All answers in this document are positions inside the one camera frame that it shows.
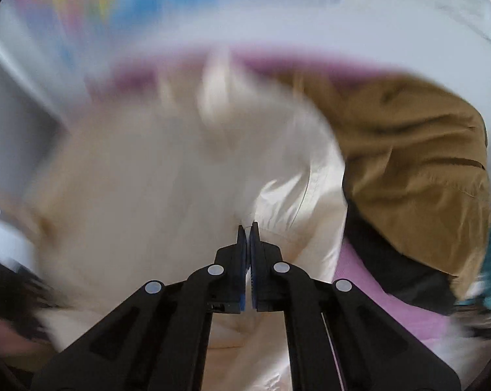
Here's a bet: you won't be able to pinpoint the pink bed sheet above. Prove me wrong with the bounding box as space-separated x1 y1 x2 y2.
84 45 458 391

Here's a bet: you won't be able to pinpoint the black cloth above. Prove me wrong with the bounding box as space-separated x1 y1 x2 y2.
343 204 458 314

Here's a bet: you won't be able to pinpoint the mustard brown jacket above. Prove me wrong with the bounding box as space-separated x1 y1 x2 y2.
270 69 491 300

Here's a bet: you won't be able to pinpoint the cream pants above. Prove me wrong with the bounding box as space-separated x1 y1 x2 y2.
29 49 346 391

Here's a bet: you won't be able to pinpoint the colourful wall map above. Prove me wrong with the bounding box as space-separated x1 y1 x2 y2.
9 0 238 70

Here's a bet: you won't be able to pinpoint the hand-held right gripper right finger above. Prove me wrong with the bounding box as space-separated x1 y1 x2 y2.
249 222 462 391

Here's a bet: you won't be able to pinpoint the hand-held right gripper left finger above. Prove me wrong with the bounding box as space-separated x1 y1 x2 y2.
30 225 248 391

